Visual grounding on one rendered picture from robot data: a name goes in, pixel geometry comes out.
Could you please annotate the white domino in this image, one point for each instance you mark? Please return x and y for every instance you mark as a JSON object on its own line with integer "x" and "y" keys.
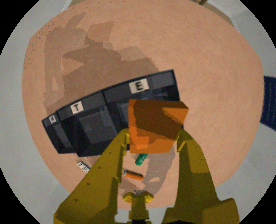
{"x": 83, "y": 166}

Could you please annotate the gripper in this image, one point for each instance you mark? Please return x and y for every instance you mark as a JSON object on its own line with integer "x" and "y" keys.
{"x": 95, "y": 199}

